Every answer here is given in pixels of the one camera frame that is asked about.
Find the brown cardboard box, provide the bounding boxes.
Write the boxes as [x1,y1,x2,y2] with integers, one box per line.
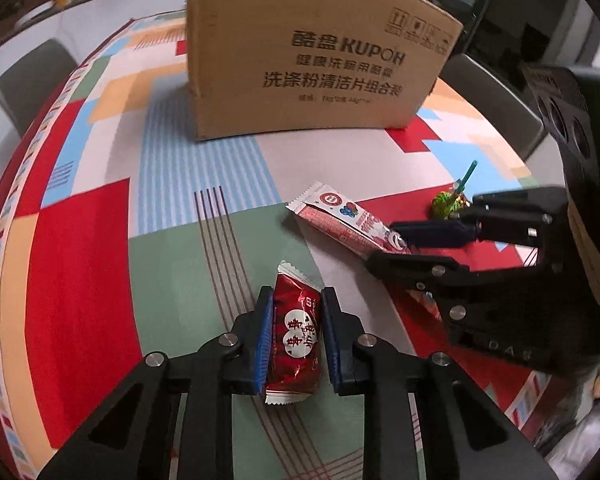
[185,0,465,142]

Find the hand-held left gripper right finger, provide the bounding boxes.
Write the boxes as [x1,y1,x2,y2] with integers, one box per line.
[321,286,556,480]

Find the green lollipop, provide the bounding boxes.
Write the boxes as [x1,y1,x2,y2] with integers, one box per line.
[431,160,479,222]

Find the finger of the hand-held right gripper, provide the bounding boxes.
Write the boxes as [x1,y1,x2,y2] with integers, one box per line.
[365,252,474,332]
[390,187,569,249]

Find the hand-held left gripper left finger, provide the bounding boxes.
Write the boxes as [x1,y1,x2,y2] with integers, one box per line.
[37,286,276,480]

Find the patterned tablecloth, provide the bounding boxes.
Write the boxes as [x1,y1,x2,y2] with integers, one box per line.
[0,10,566,480]

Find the grey chair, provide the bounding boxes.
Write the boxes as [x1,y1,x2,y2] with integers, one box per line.
[439,52,547,162]
[0,38,79,137]

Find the long red white snack packet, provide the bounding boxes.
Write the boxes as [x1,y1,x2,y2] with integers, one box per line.
[286,182,443,322]

